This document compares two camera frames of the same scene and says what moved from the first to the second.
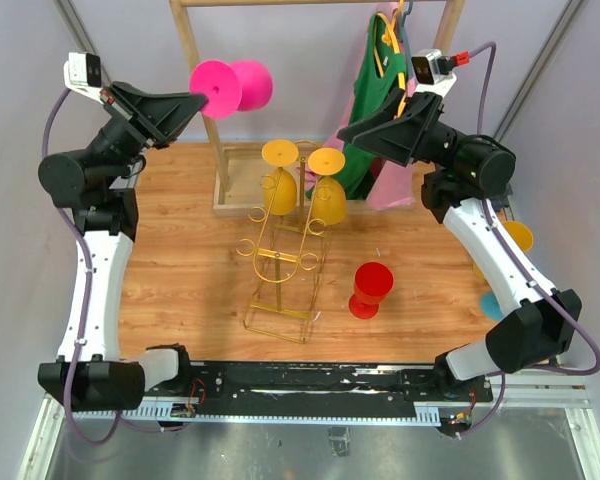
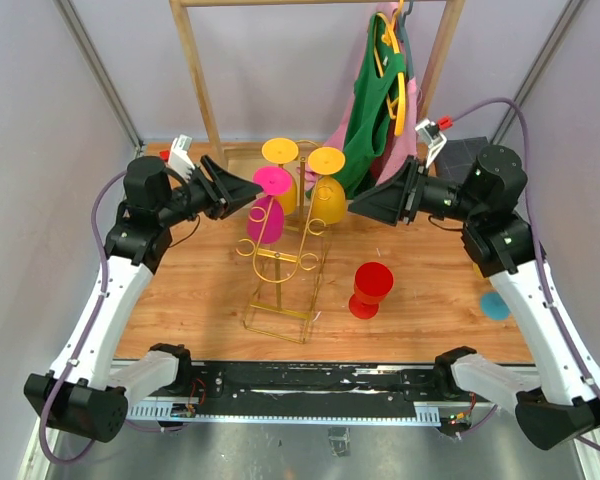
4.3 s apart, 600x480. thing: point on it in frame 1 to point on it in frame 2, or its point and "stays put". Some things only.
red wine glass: (373, 283) stays put
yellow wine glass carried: (280, 196) stays put
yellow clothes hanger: (392, 35) stays put
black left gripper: (162, 117) to (226, 192)
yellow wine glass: (330, 200) stays put
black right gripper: (405, 139) to (398, 198)
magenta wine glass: (231, 86) to (265, 214)
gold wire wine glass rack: (289, 252) stays put
